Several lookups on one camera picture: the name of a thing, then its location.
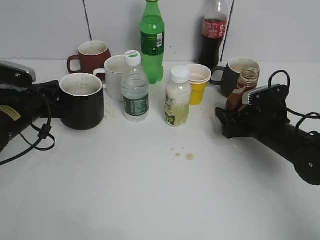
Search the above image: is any red-brown ceramic mug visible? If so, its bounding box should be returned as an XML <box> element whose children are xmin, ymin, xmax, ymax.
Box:
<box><xmin>67</xmin><ymin>40</ymin><xmax>111</xmax><ymax>74</ymax></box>

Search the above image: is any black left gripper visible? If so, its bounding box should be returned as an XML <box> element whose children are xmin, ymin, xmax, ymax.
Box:
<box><xmin>31</xmin><ymin>80</ymin><xmax>63</xmax><ymax>118</ymax></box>

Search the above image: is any green soda bottle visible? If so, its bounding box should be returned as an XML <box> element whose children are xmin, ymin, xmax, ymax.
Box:
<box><xmin>140</xmin><ymin>0</ymin><xmax>165</xmax><ymax>84</ymax></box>

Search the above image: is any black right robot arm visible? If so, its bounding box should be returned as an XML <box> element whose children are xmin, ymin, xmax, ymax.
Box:
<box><xmin>215</xmin><ymin>104</ymin><xmax>320</xmax><ymax>186</ymax></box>

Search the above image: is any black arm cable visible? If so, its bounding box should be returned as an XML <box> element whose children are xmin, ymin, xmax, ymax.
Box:
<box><xmin>0</xmin><ymin>86</ymin><xmax>56</xmax><ymax>166</ymax></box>
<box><xmin>267</xmin><ymin>70</ymin><xmax>320</xmax><ymax>137</ymax></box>

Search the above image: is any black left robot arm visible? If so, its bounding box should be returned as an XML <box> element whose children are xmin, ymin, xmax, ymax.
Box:
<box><xmin>0</xmin><ymin>80</ymin><xmax>60</xmax><ymax>151</ymax></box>

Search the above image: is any brown coffee bottle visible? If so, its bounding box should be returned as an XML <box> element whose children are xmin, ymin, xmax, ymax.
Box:
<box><xmin>225</xmin><ymin>66</ymin><xmax>260</xmax><ymax>112</ymax></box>

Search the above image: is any white ceramic mug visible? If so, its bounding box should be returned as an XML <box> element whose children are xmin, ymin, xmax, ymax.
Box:
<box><xmin>93</xmin><ymin>55</ymin><xmax>125</xmax><ymax>102</ymax></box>

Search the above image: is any clear water bottle green label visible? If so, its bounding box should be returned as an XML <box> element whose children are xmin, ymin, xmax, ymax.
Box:
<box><xmin>121</xmin><ymin>50</ymin><xmax>149</xmax><ymax>123</ymax></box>

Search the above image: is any black mug white interior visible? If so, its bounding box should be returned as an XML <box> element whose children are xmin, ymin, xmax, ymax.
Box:
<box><xmin>58</xmin><ymin>73</ymin><xmax>105</xmax><ymax>130</ymax></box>

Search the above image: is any dark grey ceramic mug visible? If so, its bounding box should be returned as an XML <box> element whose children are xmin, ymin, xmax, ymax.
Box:
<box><xmin>209</xmin><ymin>57</ymin><xmax>260</xmax><ymax>98</ymax></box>

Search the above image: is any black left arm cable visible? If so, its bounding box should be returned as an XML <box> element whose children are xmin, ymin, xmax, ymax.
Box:
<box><xmin>0</xmin><ymin>86</ymin><xmax>56</xmax><ymax>166</ymax></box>

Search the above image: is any cola bottle red label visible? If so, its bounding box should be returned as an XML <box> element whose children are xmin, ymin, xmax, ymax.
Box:
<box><xmin>198</xmin><ymin>0</ymin><xmax>229</xmax><ymax>69</ymax></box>

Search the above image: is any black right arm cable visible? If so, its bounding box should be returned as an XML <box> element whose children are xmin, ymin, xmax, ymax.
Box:
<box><xmin>267</xmin><ymin>70</ymin><xmax>320</xmax><ymax>137</ymax></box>

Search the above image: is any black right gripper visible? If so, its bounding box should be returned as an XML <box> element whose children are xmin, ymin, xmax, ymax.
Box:
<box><xmin>215</xmin><ymin>100</ymin><xmax>290</xmax><ymax>139</ymax></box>

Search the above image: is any right wrist camera silver-topped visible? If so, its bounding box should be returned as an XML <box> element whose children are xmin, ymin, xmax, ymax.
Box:
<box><xmin>242</xmin><ymin>84</ymin><xmax>289</xmax><ymax>106</ymax></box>

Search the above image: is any wrist camera silver-topped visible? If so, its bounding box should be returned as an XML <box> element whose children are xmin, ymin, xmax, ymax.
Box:
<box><xmin>242</xmin><ymin>84</ymin><xmax>289</xmax><ymax>106</ymax></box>
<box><xmin>0</xmin><ymin>60</ymin><xmax>37</xmax><ymax>88</ymax></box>

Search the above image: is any yellow paper cup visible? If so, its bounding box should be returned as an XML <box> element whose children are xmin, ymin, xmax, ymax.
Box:
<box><xmin>185</xmin><ymin>63</ymin><xmax>212</xmax><ymax>106</ymax></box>

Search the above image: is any yellowish juice bottle white cap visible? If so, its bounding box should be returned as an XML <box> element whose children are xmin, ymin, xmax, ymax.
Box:
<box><xmin>164</xmin><ymin>66</ymin><xmax>192</xmax><ymax>128</ymax></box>

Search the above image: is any left wrist camera silver-topped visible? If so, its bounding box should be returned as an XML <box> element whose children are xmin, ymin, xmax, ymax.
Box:
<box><xmin>0</xmin><ymin>60</ymin><xmax>37</xmax><ymax>88</ymax></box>

